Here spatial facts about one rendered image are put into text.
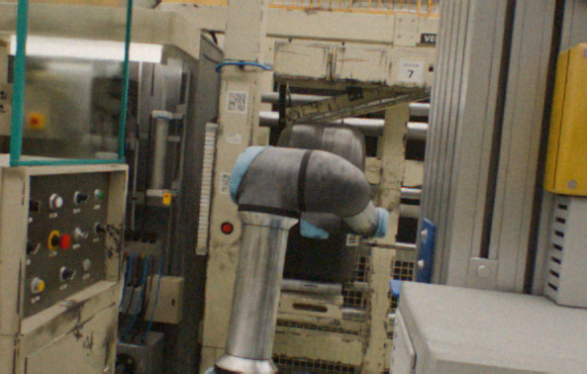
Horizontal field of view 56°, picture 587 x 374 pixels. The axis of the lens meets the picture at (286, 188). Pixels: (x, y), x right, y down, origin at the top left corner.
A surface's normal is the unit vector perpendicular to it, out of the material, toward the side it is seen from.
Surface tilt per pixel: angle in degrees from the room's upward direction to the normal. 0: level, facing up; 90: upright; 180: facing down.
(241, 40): 90
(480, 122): 90
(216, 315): 90
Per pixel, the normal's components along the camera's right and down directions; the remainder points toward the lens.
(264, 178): -0.26, -0.15
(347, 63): -0.11, 0.06
